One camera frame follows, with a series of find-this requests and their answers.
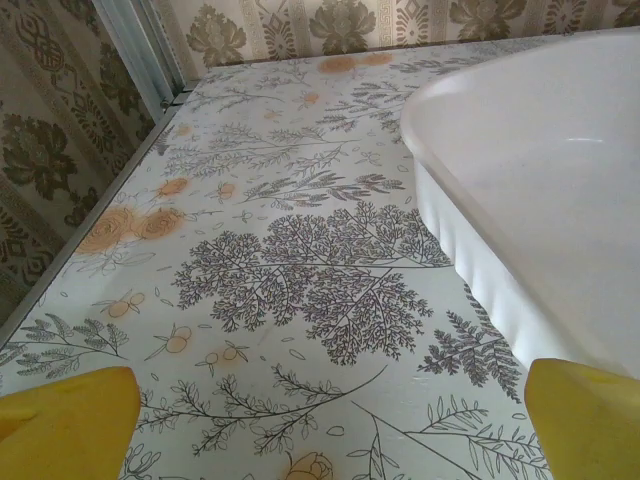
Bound aluminium table side rail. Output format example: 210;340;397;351
0;97;186;346

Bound white plastic container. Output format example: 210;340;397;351
399;33;640;396

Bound aluminium frame post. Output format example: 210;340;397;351
92;0;189;106

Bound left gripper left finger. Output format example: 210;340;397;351
0;365;142;480

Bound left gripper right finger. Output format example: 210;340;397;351
524;358;640;480

